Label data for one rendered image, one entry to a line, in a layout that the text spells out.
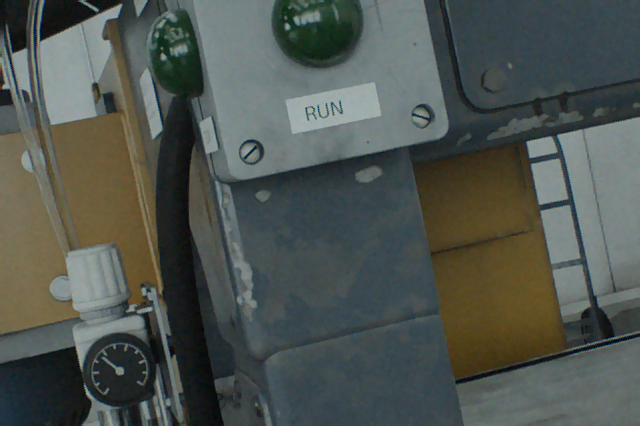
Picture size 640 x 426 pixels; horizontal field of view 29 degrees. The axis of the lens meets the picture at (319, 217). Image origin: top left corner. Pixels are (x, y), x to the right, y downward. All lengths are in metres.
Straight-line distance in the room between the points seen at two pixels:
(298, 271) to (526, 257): 0.36
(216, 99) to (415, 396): 0.14
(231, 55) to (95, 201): 0.43
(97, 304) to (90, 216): 0.18
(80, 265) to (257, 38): 0.28
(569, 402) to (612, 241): 5.58
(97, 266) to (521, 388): 0.23
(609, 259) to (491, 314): 5.46
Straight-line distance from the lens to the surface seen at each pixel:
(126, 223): 0.81
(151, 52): 0.41
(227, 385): 0.65
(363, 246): 0.45
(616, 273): 6.25
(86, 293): 0.65
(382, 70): 0.40
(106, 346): 0.63
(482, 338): 0.78
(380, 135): 0.40
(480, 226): 0.72
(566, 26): 0.48
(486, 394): 0.64
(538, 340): 0.79
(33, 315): 0.82
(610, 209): 6.22
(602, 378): 0.66
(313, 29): 0.39
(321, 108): 0.40
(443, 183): 0.71
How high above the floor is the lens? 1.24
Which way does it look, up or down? 3 degrees down
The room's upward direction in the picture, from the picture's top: 12 degrees counter-clockwise
